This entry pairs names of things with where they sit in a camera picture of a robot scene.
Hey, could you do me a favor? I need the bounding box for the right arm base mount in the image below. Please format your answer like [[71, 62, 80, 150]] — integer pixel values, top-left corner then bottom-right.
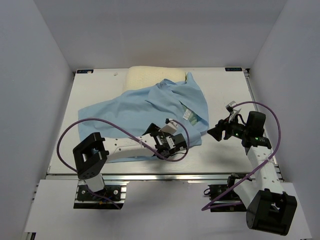
[[203, 172, 247, 213]]

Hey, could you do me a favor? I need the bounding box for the blue table sticker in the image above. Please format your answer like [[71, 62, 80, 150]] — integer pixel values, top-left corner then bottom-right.
[[76, 69, 94, 74], [224, 67, 243, 72]]

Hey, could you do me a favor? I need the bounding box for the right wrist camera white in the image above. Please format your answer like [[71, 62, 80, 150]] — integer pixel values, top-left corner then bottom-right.
[[225, 101, 241, 123]]

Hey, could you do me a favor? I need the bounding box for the left blue table sticker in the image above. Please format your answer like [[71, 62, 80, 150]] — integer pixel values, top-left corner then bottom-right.
[[76, 69, 94, 74]]

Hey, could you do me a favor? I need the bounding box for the right blue table sticker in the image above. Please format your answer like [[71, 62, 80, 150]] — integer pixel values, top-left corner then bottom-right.
[[224, 67, 243, 72]]

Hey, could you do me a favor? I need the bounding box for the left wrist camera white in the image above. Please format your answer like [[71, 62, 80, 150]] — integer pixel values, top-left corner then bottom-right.
[[159, 118, 178, 135]]

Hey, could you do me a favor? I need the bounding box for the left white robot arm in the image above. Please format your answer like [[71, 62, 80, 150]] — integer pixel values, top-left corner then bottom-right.
[[72, 120, 188, 200]]

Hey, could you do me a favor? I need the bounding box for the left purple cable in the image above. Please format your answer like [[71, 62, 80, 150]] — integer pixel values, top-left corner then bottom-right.
[[56, 117, 190, 210]]

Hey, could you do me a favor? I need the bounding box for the purple cable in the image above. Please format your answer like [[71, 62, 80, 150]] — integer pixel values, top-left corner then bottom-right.
[[201, 101, 281, 211], [56, 117, 190, 210]]

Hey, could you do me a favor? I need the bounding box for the cream yellow foam pillow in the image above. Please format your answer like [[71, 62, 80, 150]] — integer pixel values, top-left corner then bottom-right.
[[122, 66, 187, 93]]

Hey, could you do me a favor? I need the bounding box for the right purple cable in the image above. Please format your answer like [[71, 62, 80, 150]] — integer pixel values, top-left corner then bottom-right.
[[201, 101, 281, 211]]

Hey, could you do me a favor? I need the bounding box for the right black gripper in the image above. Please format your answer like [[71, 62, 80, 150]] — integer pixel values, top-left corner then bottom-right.
[[207, 113, 250, 142]]

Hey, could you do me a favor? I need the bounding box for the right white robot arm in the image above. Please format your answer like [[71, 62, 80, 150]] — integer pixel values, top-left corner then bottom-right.
[[204, 111, 298, 236]]

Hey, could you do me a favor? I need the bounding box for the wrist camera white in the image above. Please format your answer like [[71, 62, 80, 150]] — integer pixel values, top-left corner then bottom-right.
[[225, 101, 241, 123], [159, 118, 178, 135]]

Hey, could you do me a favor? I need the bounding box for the light blue pillowcase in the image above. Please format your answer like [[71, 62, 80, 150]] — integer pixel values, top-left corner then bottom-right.
[[77, 71, 210, 165]]

